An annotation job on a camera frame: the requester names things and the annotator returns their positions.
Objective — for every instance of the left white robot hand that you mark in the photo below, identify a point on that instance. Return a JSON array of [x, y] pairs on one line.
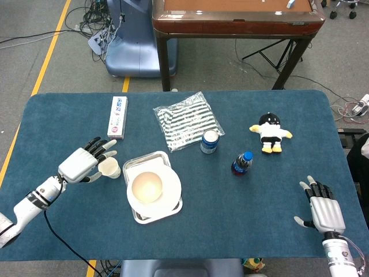
[[78, 166]]

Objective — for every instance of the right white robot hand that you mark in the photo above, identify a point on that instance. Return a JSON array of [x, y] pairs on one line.
[[327, 210]]

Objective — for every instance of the cream printed paper cup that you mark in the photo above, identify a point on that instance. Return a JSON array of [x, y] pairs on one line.
[[111, 170]]

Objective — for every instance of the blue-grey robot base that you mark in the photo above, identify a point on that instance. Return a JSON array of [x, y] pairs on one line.
[[135, 57]]

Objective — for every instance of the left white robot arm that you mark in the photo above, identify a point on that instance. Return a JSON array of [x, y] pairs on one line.
[[26, 207]]

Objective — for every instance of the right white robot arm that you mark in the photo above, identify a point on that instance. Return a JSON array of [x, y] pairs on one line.
[[340, 256]]

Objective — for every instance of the black fabric object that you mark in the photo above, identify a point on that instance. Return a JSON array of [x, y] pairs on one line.
[[357, 164]]

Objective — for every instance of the white pink toothpaste box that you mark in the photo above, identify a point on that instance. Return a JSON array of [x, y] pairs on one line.
[[117, 118]]

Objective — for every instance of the cream bowl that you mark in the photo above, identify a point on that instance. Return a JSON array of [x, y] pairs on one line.
[[147, 187]]

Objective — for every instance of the steel rectangular tray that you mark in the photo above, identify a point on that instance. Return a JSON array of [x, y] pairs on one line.
[[144, 221]]

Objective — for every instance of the yellow green toy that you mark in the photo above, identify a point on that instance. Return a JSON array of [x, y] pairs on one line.
[[253, 264]]

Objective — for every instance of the black white penguin plush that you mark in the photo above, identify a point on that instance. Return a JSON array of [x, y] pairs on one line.
[[271, 132]]

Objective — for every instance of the white round plate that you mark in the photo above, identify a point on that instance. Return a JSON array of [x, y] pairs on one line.
[[172, 187]]

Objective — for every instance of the blue felt table cover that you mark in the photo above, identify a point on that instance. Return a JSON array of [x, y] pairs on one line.
[[230, 216]]

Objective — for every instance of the cola bottle with blue cap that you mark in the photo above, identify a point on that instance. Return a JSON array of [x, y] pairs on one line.
[[240, 166]]

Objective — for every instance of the white power strip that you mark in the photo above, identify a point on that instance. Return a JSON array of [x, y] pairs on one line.
[[360, 108]]

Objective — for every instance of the striped cloth in plastic bag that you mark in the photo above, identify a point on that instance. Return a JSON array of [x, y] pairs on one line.
[[184, 121]]

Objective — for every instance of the grey power strip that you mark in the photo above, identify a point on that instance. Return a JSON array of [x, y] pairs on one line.
[[96, 43]]

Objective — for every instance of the blue soda can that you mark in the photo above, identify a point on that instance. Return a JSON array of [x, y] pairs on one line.
[[209, 144]]

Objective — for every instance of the blue-grey robot torso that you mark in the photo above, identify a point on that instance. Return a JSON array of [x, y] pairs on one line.
[[181, 267]]

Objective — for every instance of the black chrome office chair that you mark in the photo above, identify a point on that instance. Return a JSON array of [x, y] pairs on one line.
[[333, 14]]

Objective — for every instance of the brown mahjong table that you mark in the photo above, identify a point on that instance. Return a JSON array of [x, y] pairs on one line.
[[230, 26]]

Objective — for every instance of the single blue white mahjong tile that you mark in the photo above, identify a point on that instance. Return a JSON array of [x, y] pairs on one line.
[[290, 3]]

